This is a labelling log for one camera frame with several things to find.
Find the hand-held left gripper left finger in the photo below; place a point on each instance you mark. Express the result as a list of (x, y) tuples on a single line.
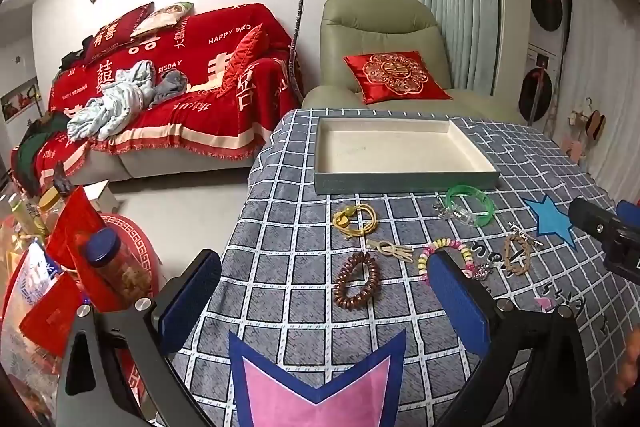
[(192, 297)]

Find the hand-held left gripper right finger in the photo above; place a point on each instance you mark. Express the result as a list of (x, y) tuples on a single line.
[(457, 307)]

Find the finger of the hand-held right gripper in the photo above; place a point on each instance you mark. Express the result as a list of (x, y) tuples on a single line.
[(587, 214), (629, 213)]

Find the silver charm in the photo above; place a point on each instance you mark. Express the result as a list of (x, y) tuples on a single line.
[(482, 271)]

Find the white shallow tray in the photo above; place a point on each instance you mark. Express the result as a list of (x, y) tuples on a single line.
[(400, 152)]

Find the person's right hand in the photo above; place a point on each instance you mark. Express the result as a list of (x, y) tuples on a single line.
[(631, 362)]

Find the blue lid jar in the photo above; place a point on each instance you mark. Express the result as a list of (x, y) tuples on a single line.
[(117, 272)]

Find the brown hanging decoration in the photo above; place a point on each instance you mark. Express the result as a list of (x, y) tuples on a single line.
[(595, 124)]

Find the beige bow hair clip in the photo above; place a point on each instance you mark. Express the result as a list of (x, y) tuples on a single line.
[(387, 249)]

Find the green bangle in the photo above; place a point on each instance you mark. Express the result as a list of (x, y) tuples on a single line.
[(480, 194)]

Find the grey checked tablecloth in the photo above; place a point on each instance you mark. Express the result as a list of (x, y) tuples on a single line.
[(300, 267)]

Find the white washing machine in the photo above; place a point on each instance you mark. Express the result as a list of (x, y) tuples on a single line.
[(535, 92)]

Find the white box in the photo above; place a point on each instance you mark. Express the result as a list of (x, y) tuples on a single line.
[(100, 197)]

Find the red packet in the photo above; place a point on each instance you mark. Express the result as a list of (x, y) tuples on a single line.
[(50, 317), (75, 227)]

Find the light grey sofa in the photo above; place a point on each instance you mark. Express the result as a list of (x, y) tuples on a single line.
[(150, 164)]

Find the white sheer curtain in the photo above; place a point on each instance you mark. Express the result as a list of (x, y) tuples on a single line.
[(600, 67)]

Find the white blue snack bag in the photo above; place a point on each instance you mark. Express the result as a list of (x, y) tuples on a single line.
[(30, 287)]

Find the yellow lid jar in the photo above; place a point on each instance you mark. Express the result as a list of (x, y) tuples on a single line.
[(50, 201)]

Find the red printed blanket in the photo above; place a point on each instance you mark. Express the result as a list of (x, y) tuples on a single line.
[(200, 117)]

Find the light blue clothes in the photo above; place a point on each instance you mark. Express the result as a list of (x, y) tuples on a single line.
[(115, 102)]

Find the grey garment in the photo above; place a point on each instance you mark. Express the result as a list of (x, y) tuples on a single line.
[(170, 87)]

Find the white dryer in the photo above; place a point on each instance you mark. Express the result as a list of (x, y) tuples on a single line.
[(545, 2)]

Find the dark green clothes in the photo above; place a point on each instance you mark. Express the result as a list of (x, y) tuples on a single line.
[(35, 147)]

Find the red embroidered cushion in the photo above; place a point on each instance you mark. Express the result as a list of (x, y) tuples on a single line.
[(397, 74)]

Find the red satin cushion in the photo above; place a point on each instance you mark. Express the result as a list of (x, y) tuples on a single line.
[(245, 57)]

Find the long red cushion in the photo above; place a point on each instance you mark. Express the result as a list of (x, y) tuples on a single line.
[(117, 32)]

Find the photo print pillow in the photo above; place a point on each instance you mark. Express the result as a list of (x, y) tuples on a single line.
[(162, 19)]

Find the green leather armchair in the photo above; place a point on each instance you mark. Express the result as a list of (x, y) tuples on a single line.
[(380, 27)]

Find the wall poster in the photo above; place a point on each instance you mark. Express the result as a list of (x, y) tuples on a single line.
[(17, 102)]

